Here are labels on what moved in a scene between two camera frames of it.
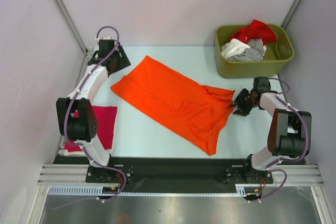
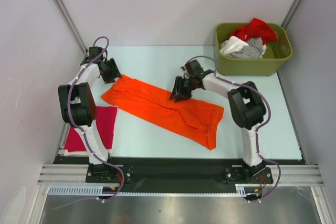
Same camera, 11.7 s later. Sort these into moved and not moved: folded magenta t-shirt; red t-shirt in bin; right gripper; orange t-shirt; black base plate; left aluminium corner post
Moved: right gripper; orange t-shirt
Not moved: red t-shirt in bin; black base plate; left aluminium corner post; folded magenta t-shirt
